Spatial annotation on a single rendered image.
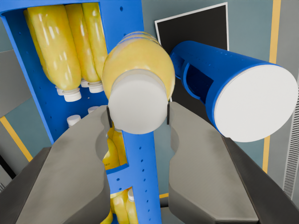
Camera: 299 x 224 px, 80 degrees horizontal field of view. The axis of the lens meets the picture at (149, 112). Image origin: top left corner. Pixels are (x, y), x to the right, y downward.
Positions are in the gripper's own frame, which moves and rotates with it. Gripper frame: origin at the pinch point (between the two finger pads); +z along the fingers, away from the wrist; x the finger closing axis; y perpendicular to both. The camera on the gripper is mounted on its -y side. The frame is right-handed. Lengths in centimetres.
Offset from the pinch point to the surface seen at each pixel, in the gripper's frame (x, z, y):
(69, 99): -17.8, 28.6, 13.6
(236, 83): 28, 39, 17
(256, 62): 35, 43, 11
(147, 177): -0.2, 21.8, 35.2
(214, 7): 51, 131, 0
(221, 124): 26, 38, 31
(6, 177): -141, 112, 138
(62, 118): -25.0, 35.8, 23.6
